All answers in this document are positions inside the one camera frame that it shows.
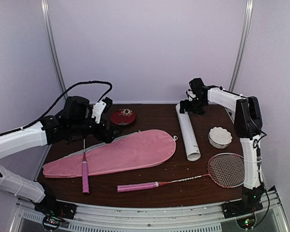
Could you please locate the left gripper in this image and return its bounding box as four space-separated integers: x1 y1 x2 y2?
69 116 123 144

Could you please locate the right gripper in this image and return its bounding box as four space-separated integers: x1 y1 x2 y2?
181 96 207 113

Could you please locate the white shuttlecock tube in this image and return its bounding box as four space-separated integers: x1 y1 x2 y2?
175 103 201 161

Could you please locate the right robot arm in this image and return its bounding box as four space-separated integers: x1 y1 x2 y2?
175 78 267 214

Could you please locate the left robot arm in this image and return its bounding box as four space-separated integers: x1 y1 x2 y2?
0 96 121 215

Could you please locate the red floral dish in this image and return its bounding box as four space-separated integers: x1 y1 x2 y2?
110 108 136 126

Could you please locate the white scalloped bowl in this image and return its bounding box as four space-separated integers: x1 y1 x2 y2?
208 127 232 149

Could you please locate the pink racket bag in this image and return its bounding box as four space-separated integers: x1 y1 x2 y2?
43 130 177 178

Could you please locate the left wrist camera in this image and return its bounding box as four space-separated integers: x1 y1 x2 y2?
91 101 106 124

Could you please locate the left pink-handled badminton racket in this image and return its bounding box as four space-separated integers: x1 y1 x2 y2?
82 138 90 194

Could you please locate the pink-handled badminton racket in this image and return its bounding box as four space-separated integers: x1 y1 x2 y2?
117 153 245 193
82 138 90 194

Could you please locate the right pink-handled badminton racket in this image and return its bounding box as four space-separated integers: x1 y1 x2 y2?
117 153 245 193

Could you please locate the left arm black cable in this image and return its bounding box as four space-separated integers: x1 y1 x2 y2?
0 81 113 140

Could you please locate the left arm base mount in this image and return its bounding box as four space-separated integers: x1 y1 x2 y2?
33 193 77 232

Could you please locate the right aluminium corner post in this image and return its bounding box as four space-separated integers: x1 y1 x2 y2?
229 0 254 91

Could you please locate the aluminium corner post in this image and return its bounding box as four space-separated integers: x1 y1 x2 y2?
229 0 254 91
41 0 66 92

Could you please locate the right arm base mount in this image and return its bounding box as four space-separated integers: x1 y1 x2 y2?
221 188 264 230

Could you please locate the front aluminium rail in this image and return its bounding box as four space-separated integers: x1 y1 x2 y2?
13 186 287 232

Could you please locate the left aluminium corner post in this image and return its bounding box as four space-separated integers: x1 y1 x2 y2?
41 0 66 92

